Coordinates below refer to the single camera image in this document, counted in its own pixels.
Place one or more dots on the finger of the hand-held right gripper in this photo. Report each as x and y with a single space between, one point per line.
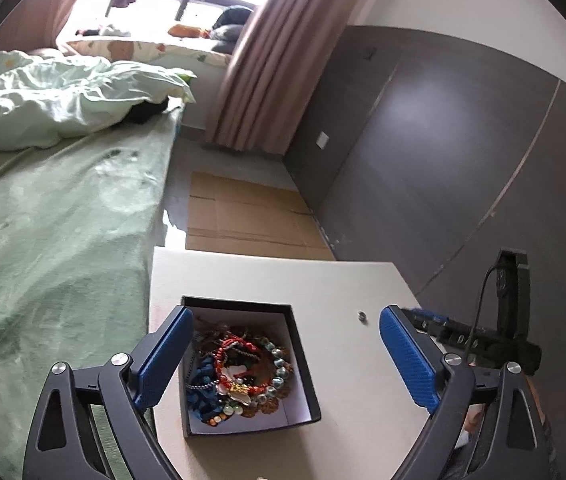
428 316

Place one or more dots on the white cloth on sill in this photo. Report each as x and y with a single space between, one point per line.
115 31

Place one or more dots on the blue flower hair ornament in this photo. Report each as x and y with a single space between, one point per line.
203 380

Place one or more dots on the pale green duvet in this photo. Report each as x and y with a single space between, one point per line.
63 95

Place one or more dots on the white wall socket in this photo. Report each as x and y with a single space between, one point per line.
322 140

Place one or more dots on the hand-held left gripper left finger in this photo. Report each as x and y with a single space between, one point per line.
163 360

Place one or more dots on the pink curtain beside grey wall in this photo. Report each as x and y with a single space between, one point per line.
268 50

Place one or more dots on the orange plush toy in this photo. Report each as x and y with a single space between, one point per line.
185 31

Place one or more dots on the floral printed cushion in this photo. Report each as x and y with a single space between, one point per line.
153 52

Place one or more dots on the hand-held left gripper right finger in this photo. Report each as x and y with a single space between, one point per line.
408 360

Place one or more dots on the bed with green sheet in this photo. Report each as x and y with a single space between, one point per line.
63 260

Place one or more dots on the pink curtain beside headboard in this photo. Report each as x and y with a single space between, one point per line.
63 5

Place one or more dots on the dark blue cushions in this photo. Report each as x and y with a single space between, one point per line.
233 27

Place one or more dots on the black jewelry box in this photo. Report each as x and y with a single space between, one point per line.
293 402

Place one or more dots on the flattened cardboard sheet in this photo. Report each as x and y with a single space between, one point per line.
253 220

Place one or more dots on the pile of jewelry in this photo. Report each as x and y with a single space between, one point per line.
248 375

